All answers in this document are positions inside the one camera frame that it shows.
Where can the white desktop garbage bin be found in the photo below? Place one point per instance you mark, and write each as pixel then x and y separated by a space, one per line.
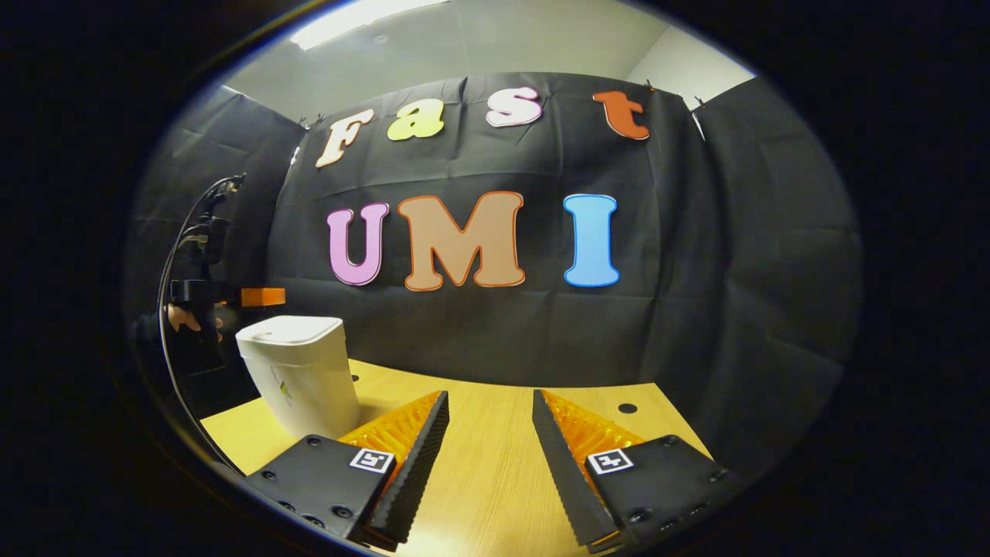
pixel 302 371

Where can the ceiling light panel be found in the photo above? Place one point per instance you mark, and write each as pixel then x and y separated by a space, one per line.
pixel 363 19

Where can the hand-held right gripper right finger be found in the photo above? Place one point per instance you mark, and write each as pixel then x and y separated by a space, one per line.
pixel 561 464

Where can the black backdrop cloth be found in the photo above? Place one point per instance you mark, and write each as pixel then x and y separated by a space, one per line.
pixel 696 271

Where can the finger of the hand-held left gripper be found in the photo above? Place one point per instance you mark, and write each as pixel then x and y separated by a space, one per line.
pixel 263 297

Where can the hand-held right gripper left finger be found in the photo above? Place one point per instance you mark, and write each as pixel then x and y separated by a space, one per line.
pixel 421 464

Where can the wooden desktop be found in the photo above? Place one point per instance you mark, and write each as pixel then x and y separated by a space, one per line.
pixel 487 464

